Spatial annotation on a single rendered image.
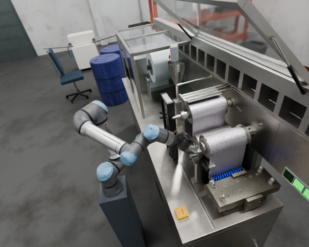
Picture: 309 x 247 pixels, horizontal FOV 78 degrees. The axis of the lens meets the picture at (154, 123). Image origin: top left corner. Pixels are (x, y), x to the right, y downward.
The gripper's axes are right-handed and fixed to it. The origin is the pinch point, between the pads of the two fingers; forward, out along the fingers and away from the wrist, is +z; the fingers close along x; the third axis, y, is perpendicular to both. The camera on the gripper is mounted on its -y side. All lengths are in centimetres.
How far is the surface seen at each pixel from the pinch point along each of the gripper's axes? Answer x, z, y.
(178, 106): 68, 20, 1
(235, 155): -5.6, 24.1, 9.3
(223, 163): -5.6, 21.2, 1.1
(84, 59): 573, -24, -138
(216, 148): -5.1, 6.9, 8.4
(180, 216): -17.9, 7.5, -36.9
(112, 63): 304, 0, -47
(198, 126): 18.4, 7.9, 8.0
